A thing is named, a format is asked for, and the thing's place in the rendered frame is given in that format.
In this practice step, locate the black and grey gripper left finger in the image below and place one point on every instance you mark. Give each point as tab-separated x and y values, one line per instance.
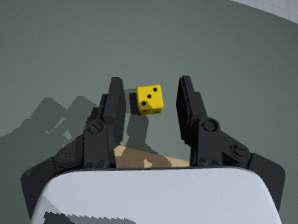
100	137

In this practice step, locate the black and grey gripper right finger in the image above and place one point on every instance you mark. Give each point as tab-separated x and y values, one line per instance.
212	143

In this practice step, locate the tan flat mat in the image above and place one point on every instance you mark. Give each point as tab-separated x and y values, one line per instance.
128	158

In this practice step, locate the yellow die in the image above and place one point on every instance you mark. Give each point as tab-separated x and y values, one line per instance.
149	99

